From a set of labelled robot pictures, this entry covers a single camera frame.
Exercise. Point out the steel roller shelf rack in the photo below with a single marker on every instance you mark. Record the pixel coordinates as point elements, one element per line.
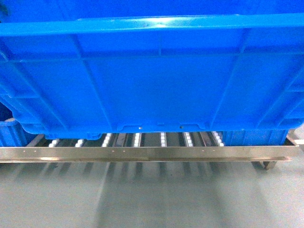
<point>215,151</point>

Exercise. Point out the large blue plastic crate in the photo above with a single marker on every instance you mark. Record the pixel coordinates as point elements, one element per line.
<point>80,68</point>

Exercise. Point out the blue crate on right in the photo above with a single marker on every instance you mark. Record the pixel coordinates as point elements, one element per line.
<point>254,137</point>

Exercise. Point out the blue crate on left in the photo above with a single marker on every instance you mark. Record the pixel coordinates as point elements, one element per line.
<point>11,132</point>

